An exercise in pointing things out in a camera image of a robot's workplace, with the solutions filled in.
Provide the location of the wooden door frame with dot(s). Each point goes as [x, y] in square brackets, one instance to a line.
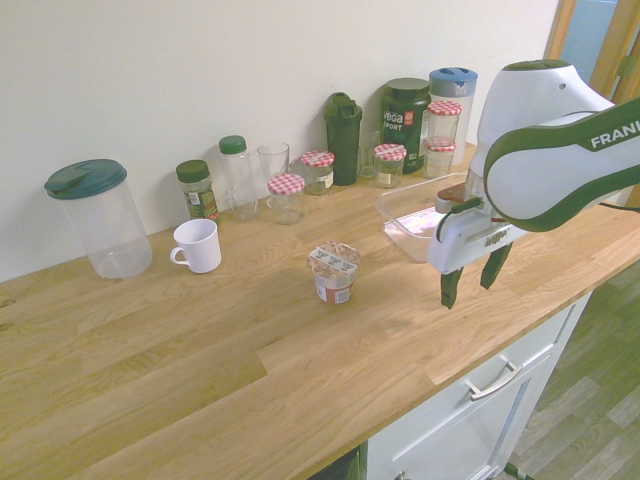
[607, 60]

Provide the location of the small labelled jar gingham lid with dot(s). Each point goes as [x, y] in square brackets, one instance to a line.
[390, 167]

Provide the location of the large clear canister teal lid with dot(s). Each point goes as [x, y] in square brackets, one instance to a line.
[105, 225]

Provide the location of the white mug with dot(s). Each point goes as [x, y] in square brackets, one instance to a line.
[200, 247]

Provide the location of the cereal cup with foil lid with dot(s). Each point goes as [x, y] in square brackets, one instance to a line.
[334, 272]

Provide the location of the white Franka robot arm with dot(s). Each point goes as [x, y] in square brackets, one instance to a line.
[540, 150]

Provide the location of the small clear glass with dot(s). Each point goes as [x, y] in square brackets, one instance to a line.
[368, 157]

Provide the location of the clear bottle green cap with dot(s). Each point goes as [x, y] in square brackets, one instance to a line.
[239, 180]

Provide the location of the empty jar gingham lid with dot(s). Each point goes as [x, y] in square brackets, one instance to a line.
[286, 200]
[440, 160]
[444, 122]

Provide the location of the clear plastic rectangular container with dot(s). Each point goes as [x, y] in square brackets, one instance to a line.
[400, 212]

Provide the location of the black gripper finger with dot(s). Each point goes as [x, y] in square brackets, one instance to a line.
[451, 287]
[495, 267]

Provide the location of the white cabinet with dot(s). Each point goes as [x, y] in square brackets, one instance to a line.
[450, 430]

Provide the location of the dark green shaker bottle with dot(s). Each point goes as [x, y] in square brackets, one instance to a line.
[343, 142]

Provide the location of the clear canister blue lid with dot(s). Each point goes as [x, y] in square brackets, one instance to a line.
[462, 100]

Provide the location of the spice jar dark green lid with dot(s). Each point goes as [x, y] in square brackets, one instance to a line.
[199, 192]

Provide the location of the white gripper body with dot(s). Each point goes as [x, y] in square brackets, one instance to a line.
[457, 240]

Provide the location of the metal cabinet knob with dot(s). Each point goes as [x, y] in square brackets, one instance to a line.
[400, 475]

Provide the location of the dark Vega Sport tub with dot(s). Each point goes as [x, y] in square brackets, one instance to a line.
[402, 120]

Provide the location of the tall clear drinking glass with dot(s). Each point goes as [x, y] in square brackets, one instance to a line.
[273, 160]

